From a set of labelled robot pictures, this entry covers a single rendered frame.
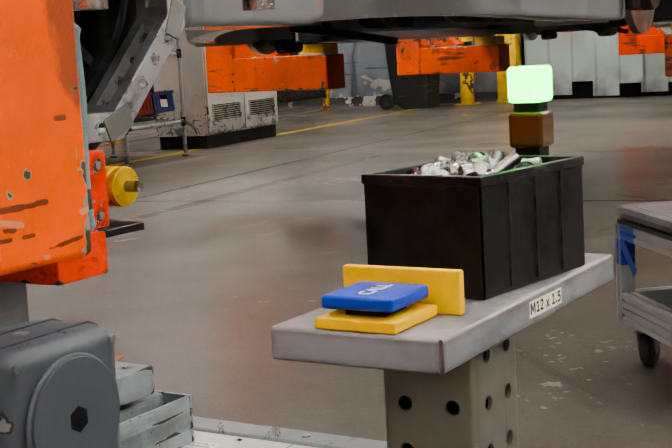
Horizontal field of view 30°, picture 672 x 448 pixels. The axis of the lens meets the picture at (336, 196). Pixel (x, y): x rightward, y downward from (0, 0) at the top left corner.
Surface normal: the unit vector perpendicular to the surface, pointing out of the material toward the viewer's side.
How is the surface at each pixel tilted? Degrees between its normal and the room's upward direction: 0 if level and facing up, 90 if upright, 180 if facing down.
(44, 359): 68
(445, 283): 90
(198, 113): 90
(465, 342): 90
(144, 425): 90
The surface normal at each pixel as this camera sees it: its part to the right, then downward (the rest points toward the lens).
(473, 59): -0.51, 0.12
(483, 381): 0.86, 0.01
